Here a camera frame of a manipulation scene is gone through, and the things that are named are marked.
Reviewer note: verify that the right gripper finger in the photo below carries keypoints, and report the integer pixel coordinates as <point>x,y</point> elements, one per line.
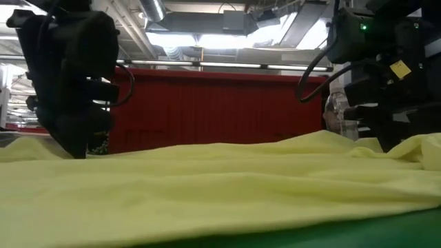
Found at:
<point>395,139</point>
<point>383,136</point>

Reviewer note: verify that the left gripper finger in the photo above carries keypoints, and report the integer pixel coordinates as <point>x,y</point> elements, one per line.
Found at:
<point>67,144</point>
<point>81,146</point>

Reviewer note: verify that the yellow T-shirt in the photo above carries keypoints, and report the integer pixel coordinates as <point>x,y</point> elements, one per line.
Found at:
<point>206,186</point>

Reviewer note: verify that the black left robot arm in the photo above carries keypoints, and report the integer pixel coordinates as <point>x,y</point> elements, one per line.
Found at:
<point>58,3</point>

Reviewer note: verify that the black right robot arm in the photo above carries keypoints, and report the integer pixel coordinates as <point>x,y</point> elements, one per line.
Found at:
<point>406,27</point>

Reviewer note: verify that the red background bin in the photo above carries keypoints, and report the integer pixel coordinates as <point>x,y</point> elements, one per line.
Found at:
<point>27,130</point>

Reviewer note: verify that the red plastic laundry bin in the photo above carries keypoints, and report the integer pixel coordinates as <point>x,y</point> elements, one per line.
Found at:
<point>213,110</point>

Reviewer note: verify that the yellow tag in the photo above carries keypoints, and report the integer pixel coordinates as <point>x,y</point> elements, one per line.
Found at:
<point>400,69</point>

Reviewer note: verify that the clear spray bottle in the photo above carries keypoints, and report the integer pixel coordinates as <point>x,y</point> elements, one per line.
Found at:
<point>339,113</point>

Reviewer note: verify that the long ceiling light strip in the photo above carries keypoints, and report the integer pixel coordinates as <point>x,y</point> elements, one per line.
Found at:
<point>224,65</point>

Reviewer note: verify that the grey ceiling box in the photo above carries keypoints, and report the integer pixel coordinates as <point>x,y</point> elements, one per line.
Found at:
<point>233,21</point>

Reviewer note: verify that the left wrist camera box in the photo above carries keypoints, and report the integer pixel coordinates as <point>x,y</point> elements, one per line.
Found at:
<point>86,44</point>

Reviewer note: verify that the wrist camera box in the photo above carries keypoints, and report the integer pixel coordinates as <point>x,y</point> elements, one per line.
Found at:
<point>86,44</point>
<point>351,34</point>

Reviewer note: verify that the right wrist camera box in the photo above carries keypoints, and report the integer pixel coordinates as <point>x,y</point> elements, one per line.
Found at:
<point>351,34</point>

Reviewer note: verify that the narrow silver ventilation duct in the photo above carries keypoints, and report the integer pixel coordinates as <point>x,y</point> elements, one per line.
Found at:
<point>153,10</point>

